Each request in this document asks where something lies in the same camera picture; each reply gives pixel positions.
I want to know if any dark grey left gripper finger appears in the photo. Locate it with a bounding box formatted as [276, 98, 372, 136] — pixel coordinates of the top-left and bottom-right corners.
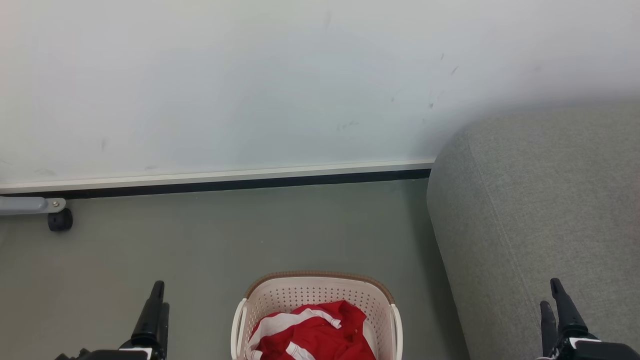
[131, 280, 165, 347]
[158, 302, 170, 360]

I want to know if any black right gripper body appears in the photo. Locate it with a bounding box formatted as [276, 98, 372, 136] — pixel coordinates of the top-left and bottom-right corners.
[536, 334, 640, 360]

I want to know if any red and white garment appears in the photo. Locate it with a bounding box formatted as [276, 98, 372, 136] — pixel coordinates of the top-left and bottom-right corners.
[245, 300, 377, 360]

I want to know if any black caster wheel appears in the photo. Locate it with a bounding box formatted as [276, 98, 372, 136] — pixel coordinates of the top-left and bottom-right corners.
[47, 208, 74, 232]

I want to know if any grey metal furniture leg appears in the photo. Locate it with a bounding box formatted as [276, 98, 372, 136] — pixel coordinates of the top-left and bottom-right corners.
[0, 196, 67, 216]

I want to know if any white perforated plastic laundry basket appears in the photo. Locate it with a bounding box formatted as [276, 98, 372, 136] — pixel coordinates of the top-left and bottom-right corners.
[231, 271, 404, 360]

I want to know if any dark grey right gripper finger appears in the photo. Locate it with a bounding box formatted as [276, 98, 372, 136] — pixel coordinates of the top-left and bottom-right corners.
[539, 300, 559, 358]
[550, 278, 589, 341]

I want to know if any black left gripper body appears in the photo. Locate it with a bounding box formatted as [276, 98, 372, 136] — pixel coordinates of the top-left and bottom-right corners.
[54, 340, 167, 360]

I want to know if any white and black baseboard strip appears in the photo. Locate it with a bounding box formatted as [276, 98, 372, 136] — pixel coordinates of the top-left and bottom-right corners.
[0, 159, 435, 200]

